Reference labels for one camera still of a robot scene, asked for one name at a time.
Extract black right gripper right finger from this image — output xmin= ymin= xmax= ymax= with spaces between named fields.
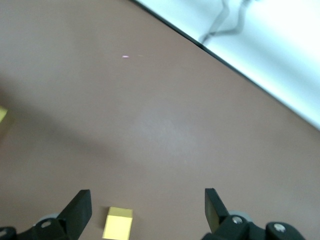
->
xmin=199 ymin=187 xmax=305 ymax=240

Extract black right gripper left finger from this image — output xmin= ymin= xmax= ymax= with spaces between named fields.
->
xmin=0 ymin=189 xmax=93 ymax=240

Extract black cable beyond table edge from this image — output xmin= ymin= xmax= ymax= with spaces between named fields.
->
xmin=198 ymin=0 xmax=262 ymax=44

